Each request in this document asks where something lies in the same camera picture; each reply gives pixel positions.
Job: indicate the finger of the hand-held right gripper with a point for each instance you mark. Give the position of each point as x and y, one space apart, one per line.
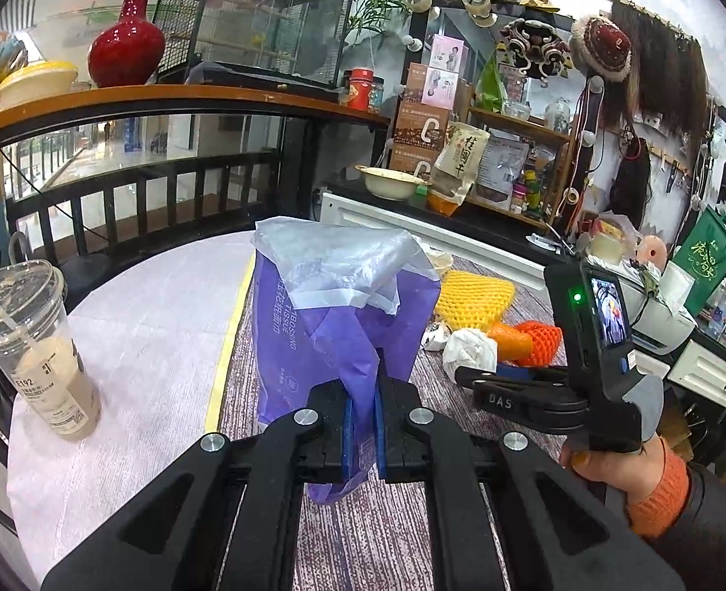
498 400
510 374

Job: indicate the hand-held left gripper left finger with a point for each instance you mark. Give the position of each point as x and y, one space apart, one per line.
347 437

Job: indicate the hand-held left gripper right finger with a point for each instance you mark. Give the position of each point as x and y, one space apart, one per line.
382 443

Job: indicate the orange peel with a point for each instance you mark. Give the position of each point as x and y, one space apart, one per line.
510 341

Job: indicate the white paper napkin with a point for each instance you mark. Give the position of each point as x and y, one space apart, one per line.
470 351

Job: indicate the orange foam net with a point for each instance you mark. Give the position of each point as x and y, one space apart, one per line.
544 341

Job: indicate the small white tissue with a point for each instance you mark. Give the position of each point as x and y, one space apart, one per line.
435 337

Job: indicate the yellow foam net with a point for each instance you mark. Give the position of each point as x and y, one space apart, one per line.
473 298

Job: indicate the purple tissue pack bag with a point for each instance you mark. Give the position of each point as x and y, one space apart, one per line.
313 345

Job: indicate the person's right forearm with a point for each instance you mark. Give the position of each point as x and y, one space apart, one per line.
707 535

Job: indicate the person's right hand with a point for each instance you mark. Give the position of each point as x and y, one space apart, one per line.
621 474

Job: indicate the white printer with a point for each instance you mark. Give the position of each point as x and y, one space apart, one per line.
664 326

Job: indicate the white desk drawer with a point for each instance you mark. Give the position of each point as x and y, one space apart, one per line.
713 375

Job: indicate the white plastic wrapper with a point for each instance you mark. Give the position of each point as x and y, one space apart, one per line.
436 261

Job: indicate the clear water bottle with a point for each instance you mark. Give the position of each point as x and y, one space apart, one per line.
722 308

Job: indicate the pink round roll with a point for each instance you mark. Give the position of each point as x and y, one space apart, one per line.
652 252

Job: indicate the green tote bag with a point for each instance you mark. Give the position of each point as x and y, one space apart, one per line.
707 258

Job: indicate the orange cup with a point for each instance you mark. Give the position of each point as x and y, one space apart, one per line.
446 203

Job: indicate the black hanging wig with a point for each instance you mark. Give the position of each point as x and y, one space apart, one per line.
630 184

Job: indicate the white drawer cabinet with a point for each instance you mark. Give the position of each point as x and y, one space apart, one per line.
369 215

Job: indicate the white table cover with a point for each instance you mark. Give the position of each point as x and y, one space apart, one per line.
141 381

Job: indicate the wooden shelf rack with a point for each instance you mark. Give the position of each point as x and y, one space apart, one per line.
563 166

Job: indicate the beige snack pouch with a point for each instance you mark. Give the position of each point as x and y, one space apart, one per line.
458 157

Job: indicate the cream bowl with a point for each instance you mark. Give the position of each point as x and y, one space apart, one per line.
390 183

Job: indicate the stack of brown boxes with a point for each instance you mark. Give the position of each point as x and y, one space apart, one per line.
412 129

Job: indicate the small jar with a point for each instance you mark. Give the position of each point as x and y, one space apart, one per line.
378 95

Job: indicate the black wooden railing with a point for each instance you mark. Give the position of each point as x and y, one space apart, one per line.
153 191

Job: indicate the red tin can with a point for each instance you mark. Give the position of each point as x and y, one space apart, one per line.
361 91

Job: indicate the clear plastic milk tea cup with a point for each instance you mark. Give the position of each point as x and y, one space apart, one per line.
36 357

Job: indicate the row of hanging brown wigs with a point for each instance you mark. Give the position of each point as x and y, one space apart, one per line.
652 61

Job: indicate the lion mask ornament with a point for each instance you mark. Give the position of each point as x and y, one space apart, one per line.
534 46

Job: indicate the red embroidered hat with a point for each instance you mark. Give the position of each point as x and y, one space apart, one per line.
601 46

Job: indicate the black framed vanity mirror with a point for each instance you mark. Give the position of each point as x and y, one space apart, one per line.
449 15

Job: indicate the wooden ledge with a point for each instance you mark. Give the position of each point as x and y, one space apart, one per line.
184 101

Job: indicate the glass and mesh cage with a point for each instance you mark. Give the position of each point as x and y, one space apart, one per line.
252 12

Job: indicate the red ceramic vase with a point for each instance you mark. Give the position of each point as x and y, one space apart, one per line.
126 49

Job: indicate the yellow plastic basin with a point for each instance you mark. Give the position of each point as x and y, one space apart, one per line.
33 86

